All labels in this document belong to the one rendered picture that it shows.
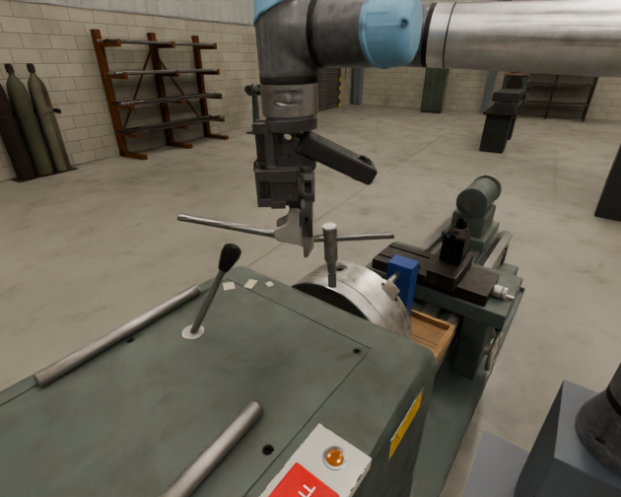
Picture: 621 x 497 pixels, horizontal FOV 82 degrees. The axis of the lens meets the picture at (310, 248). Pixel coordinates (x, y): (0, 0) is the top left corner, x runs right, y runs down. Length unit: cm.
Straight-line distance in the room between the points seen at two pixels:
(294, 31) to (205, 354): 47
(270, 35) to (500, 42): 27
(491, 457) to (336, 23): 106
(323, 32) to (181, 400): 49
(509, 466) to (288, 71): 105
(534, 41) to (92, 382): 72
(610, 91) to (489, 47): 1425
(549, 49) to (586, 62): 4
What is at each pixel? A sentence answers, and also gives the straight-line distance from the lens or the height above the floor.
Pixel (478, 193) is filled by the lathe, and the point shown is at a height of 113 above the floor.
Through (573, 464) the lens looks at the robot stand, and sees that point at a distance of 78.
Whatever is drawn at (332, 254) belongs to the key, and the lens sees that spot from 57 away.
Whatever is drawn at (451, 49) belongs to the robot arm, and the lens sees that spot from 54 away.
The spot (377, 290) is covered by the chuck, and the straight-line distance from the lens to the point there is 81.
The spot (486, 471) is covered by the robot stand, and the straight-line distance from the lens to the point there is 115.
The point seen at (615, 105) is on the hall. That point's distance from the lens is 1482.
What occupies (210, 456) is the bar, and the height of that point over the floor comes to 128.
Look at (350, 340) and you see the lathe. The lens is 62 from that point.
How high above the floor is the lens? 167
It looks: 28 degrees down
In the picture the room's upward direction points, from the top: straight up
